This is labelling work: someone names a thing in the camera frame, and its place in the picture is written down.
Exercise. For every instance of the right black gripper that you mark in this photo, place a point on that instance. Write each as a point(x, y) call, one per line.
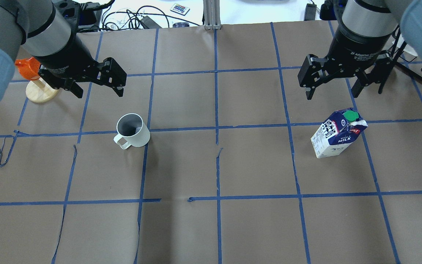
point(357, 43)

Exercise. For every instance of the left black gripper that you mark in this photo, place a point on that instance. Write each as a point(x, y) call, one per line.
point(63, 52)

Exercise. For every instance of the blue white milk carton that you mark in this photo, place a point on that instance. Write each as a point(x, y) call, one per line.
point(337, 132)

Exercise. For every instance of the white ceramic mug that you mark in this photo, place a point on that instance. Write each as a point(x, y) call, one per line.
point(131, 131)

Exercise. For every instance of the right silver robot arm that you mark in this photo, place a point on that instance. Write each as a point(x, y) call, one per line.
point(376, 18)

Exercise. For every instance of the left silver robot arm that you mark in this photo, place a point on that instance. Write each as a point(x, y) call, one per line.
point(39, 27)

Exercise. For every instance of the orange plastic cup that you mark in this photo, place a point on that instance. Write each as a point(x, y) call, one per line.
point(28, 68)

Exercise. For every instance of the black tripod stand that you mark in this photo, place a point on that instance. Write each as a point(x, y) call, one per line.
point(404, 56)

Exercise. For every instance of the black electronics box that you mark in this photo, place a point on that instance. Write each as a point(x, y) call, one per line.
point(83, 17)

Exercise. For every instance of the black power brick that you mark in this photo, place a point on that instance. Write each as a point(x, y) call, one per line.
point(310, 12)

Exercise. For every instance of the black power adapter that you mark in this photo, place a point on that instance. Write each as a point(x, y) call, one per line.
point(148, 23)

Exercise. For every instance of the small remote control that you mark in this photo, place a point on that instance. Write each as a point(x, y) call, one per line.
point(179, 9)

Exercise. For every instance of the aluminium frame post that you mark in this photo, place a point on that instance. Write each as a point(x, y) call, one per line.
point(212, 15)

